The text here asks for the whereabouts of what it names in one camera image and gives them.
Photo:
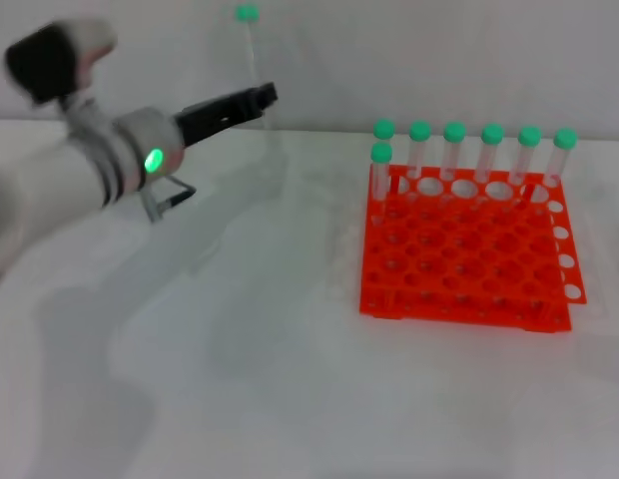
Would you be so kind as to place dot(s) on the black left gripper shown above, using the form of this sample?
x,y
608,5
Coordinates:
x,y
209,120

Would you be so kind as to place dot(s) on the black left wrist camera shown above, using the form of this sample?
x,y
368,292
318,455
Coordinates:
x,y
40,65

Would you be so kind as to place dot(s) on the clear test tube green cap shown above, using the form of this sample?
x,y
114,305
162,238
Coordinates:
x,y
382,152
492,134
565,138
384,128
420,131
247,12
529,136
454,131

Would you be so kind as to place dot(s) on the orange test tube rack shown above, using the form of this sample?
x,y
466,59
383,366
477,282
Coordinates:
x,y
464,259

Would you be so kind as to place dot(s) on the grey metal left wrist bracket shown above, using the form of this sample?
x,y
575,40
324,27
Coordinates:
x,y
152,207

